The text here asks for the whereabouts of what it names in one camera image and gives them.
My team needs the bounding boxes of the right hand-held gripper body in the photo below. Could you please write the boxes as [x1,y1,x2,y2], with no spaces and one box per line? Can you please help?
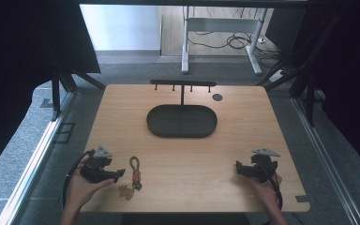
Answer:
[247,147,281,184]

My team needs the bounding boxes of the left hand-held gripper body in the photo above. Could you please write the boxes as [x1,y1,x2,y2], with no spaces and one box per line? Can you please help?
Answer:
[80,144,113,184]

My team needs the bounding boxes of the green orange keychain with bear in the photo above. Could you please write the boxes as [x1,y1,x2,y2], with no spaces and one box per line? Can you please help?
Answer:
[117,156,143,202]

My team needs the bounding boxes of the black key rack with tray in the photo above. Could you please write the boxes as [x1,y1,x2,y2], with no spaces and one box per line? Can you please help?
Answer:
[145,79,218,139]

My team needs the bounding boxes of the person's right hand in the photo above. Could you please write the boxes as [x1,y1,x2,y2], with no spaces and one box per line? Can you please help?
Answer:
[246,173,284,204]

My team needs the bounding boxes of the person's left hand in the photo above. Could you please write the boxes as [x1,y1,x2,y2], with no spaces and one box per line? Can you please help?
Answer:
[65,156,115,211]

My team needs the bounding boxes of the black metal stand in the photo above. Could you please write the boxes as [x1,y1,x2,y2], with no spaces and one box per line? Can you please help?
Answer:
[255,18,317,128]
[50,59,107,122]

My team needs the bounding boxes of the white power strip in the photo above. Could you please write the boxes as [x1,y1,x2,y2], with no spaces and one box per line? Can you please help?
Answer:
[268,69,287,83]

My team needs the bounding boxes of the black curtain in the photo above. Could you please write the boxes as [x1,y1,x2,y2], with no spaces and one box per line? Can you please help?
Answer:
[263,0,360,173]
[0,0,101,182]

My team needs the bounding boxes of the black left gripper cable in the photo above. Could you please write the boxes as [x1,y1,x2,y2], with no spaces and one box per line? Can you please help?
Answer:
[61,149,97,210]

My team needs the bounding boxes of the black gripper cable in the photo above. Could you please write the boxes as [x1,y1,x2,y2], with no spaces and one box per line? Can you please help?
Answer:
[256,161,284,225]
[61,149,97,210]

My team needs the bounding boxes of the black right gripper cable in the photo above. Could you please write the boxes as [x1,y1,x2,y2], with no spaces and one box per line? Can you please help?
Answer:
[256,161,284,225]

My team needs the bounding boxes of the aluminium rail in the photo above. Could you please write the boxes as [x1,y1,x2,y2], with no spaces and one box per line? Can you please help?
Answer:
[291,97,358,225]
[0,92,78,225]

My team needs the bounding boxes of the black floor cables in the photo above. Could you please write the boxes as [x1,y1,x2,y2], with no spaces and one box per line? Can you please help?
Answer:
[187,7,284,61]

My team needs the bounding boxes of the white desk frame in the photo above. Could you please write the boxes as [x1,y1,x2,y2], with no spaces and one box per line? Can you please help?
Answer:
[181,6,268,76]

